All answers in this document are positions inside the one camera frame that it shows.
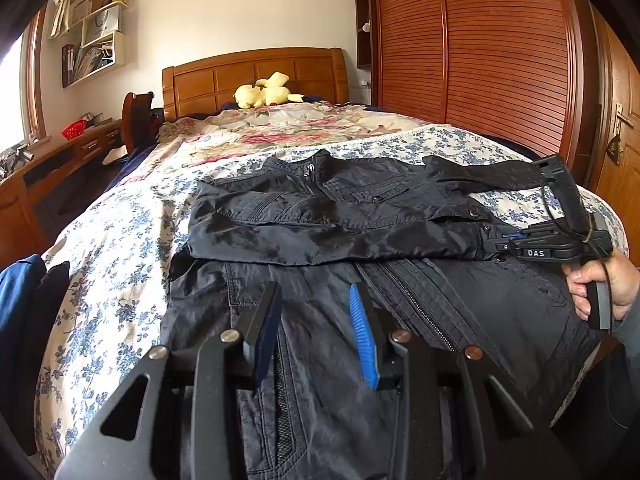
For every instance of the blue cloth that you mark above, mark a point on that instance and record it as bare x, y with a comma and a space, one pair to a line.
17, 305

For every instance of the black cloth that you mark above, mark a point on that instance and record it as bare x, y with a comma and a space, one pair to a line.
42, 350

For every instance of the wooden window frame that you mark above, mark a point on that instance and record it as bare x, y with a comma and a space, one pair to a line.
34, 75

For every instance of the dark hanging door charm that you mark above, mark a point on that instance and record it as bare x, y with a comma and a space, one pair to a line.
611, 147

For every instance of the wooden slatted wardrobe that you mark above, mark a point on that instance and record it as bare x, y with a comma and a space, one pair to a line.
475, 45

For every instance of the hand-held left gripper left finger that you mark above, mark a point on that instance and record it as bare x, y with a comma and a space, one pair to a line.
265, 332

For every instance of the person's right forearm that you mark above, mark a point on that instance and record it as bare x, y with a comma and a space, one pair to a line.
630, 330

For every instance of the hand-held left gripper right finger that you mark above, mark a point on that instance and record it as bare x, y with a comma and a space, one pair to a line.
365, 340

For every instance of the silver metal stand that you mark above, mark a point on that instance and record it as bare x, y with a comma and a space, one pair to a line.
15, 157

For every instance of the black jacket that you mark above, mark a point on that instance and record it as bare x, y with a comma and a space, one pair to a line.
310, 220

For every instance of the red basket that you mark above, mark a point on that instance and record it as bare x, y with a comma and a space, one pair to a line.
74, 130

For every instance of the wooden chair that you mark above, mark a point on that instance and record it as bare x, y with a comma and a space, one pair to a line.
137, 115

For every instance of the blue floral bed sheet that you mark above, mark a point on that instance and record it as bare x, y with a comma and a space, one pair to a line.
110, 260

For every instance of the wooden door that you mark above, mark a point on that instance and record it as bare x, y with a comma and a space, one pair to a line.
620, 180

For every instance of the pink floral quilt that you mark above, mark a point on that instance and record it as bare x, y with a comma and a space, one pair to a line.
280, 127

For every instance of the person's right hand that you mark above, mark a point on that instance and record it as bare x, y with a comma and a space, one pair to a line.
622, 280

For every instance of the yellow plush toy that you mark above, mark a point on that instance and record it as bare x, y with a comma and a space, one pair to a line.
270, 94

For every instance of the wooden bed headboard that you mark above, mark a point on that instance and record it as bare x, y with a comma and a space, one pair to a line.
210, 80

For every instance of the white paper bag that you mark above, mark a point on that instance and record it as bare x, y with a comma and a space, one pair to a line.
102, 22

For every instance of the white wall shelf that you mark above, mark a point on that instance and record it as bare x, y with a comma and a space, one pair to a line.
95, 55

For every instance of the wooden desk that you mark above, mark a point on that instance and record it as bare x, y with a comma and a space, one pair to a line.
30, 190

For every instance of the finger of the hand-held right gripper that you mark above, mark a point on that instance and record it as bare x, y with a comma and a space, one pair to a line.
512, 235
500, 247

